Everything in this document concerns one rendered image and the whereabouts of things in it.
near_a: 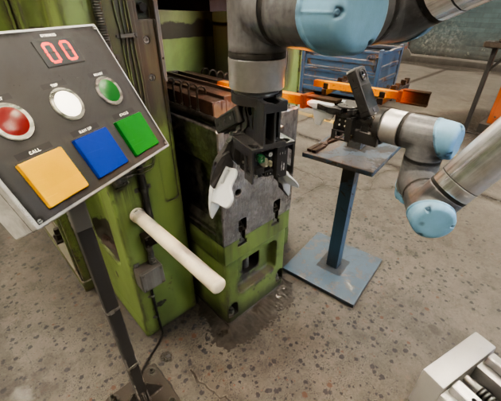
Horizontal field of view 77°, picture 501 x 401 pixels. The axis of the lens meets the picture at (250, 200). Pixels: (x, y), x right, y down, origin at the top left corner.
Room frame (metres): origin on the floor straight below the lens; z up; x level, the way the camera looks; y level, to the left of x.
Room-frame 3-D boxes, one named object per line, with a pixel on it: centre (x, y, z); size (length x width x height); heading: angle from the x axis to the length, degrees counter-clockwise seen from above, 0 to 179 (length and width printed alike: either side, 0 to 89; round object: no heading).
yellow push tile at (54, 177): (0.44, 0.31, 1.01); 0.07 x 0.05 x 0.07; 159
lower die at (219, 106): (1.18, 0.19, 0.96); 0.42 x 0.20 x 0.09; 44
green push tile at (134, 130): (0.62, 0.24, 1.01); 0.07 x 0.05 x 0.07; 159
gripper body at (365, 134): (0.74, -0.26, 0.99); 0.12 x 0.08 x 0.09; 44
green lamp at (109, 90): (0.64, 0.28, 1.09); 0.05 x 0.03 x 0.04; 134
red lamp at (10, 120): (0.45, 0.35, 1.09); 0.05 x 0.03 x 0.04; 134
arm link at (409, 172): (0.61, -0.37, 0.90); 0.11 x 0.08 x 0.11; 165
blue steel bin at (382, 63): (4.91, -1.43, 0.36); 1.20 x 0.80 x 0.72; 49
